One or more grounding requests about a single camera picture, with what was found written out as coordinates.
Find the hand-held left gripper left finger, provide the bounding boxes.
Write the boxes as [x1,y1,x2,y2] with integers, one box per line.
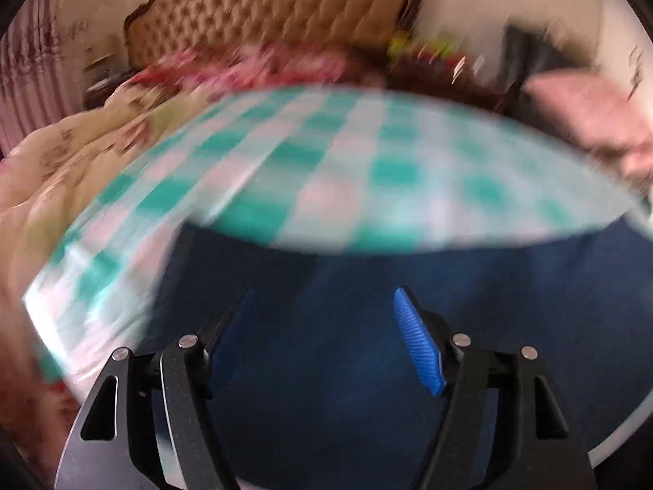
[53,286,257,490]

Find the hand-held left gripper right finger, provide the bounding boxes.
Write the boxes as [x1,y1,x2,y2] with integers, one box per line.
[393,286,597,490]

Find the blue denim pants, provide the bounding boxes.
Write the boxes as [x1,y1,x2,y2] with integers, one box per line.
[148,214,653,490]

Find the green white checked tablecloth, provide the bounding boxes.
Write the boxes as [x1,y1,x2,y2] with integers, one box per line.
[23,84,646,470]

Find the beige floral quilt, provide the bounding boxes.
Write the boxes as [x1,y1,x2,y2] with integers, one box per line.
[0,82,215,317]

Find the carved wooden nightstand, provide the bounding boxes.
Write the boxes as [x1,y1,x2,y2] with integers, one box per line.
[388,56,516,113]

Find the red floral pillow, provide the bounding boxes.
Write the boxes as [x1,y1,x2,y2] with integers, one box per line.
[130,43,353,87]

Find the large pink satin pillow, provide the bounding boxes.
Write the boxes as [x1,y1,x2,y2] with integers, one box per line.
[525,71,653,179]

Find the yellow green box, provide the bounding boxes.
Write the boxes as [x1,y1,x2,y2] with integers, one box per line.
[389,33,415,58]

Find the black leather armchair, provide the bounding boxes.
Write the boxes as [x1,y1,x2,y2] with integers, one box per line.
[502,23,603,113]

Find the tufted brown leather headboard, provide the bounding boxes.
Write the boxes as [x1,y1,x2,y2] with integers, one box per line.
[125,0,424,69]

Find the pink striped curtain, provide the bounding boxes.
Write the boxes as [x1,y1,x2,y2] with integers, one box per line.
[0,0,62,149]

